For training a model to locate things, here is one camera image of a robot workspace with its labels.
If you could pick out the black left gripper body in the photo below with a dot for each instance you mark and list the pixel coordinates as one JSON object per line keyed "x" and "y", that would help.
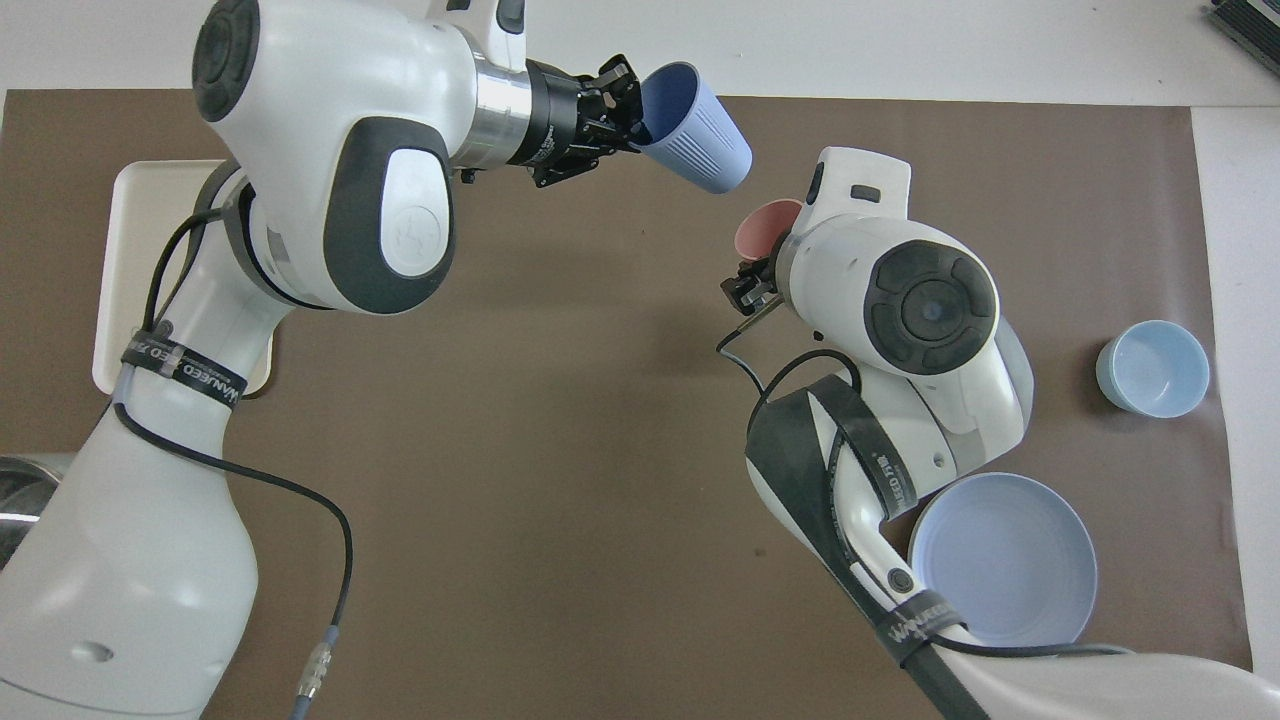
{"x": 555, "y": 125}

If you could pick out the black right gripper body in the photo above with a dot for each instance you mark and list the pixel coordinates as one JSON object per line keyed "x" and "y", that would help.
{"x": 755, "y": 288}

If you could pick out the pink cup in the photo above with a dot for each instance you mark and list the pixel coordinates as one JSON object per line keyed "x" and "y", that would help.
{"x": 762, "y": 228}

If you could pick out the blue ribbed cup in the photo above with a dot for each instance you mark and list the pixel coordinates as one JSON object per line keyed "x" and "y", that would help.
{"x": 695, "y": 135}

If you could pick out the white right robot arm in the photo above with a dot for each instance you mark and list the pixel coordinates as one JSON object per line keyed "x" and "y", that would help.
{"x": 900, "y": 290}

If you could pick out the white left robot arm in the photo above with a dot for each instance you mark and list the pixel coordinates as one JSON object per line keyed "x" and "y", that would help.
{"x": 330, "y": 130}

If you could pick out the cream rabbit print tray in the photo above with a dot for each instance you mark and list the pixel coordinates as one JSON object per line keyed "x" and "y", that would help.
{"x": 130, "y": 260}

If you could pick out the brown paper table mat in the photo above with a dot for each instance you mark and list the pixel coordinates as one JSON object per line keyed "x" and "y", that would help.
{"x": 560, "y": 420}

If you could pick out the pale blue plate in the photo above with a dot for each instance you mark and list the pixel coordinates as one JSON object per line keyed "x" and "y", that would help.
{"x": 1010, "y": 560}

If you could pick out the light blue bowl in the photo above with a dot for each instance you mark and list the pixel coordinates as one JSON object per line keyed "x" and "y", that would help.
{"x": 1155, "y": 368}

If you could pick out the dark ribbed metal device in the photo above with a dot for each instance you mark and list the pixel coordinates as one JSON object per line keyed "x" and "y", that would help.
{"x": 1250, "y": 22}

